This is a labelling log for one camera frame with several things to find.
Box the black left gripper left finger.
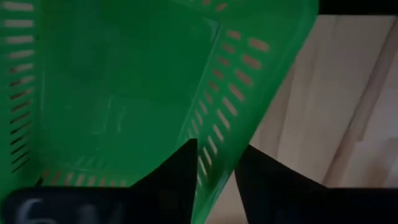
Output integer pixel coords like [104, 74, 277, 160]
[130, 139, 198, 224]

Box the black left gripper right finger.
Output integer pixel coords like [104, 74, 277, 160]
[235, 145, 327, 224]

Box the green plastic basket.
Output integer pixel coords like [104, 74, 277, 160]
[0, 0, 320, 224]

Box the wooden shelf with black legs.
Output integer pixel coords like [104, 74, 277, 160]
[203, 14, 397, 224]

